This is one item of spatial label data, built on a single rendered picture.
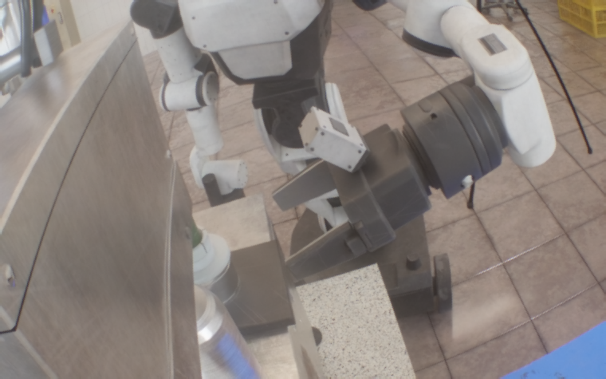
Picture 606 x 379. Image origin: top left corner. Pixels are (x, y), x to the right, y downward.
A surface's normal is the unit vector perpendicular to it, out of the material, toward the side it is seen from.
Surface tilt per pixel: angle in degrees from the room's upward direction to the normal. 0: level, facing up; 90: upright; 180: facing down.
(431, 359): 0
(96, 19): 90
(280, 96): 105
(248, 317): 0
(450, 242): 0
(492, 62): 15
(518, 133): 91
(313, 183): 90
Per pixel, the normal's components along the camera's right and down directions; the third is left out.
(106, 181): 0.96, -0.29
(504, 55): -0.47, -0.70
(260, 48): -0.19, 0.78
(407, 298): -0.03, 0.56
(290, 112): 0.04, 0.76
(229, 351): 0.86, 0.08
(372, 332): -0.24, -0.81
